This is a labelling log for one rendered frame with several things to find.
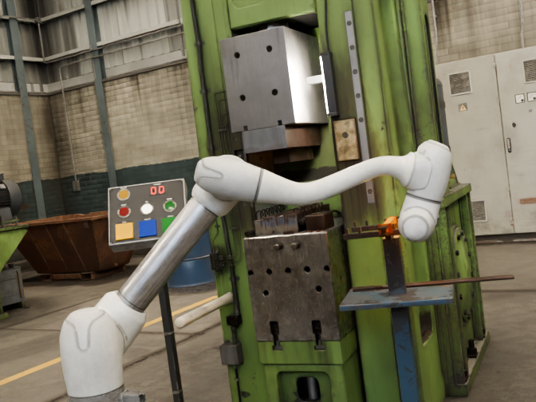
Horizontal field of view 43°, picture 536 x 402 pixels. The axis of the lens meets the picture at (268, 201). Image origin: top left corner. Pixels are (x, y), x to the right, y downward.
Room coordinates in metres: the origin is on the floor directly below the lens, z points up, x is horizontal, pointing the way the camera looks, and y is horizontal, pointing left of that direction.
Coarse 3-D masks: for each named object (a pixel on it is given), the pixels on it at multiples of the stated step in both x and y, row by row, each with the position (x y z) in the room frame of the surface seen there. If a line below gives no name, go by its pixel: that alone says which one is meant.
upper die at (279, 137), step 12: (252, 132) 2.88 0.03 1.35; (264, 132) 2.86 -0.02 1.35; (276, 132) 2.83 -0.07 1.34; (288, 132) 2.84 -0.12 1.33; (300, 132) 2.97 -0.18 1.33; (312, 132) 3.10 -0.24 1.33; (252, 144) 2.88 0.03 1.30; (264, 144) 2.86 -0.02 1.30; (276, 144) 2.84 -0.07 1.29; (288, 144) 2.83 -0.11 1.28; (300, 144) 2.95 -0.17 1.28; (312, 144) 3.08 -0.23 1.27
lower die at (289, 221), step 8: (320, 208) 3.08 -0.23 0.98; (328, 208) 3.18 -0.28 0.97; (272, 216) 2.87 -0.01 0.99; (288, 216) 2.83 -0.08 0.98; (296, 216) 2.82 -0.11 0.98; (256, 224) 2.89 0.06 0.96; (264, 224) 2.88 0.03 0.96; (272, 224) 2.86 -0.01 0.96; (280, 224) 2.85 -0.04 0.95; (288, 224) 2.83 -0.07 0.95; (296, 224) 2.82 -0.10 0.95; (256, 232) 2.90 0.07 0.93; (264, 232) 2.88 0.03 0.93; (280, 232) 2.85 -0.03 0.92
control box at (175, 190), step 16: (112, 192) 2.99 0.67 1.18; (128, 192) 2.98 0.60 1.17; (144, 192) 2.98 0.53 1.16; (176, 192) 2.97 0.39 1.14; (112, 208) 2.95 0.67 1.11; (128, 208) 2.94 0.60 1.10; (160, 208) 2.93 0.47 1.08; (176, 208) 2.93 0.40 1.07; (112, 224) 2.91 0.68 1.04; (160, 224) 2.89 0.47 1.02; (112, 240) 2.87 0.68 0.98; (128, 240) 2.87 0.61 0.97; (144, 240) 2.86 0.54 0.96
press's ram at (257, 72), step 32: (256, 32) 2.85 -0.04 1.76; (288, 32) 2.84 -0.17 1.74; (224, 64) 2.92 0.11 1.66; (256, 64) 2.85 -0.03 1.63; (288, 64) 2.80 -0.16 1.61; (320, 64) 3.16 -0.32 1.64; (256, 96) 2.86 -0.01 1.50; (288, 96) 2.80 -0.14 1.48; (320, 96) 3.11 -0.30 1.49; (256, 128) 2.87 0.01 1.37
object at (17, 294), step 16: (0, 176) 7.52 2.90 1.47; (0, 192) 7.39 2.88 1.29; (16, 192) 7.50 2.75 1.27; (0, 208) 7.36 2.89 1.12; (16, 208) 7.53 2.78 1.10; (16, 224) 7.41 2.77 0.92; (0, 240) 7.24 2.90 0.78; (16, 240) 7.38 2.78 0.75; (0, 256) 7.21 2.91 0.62; (0, 272) 7.29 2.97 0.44; (16, 272) 7.43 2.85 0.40; (0, 288) 7.27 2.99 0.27; (16, 288) 7.41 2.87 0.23; (0, 304) 6.85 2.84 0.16; (16, 304) 7.49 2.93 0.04; (0, 320) 6.82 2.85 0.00
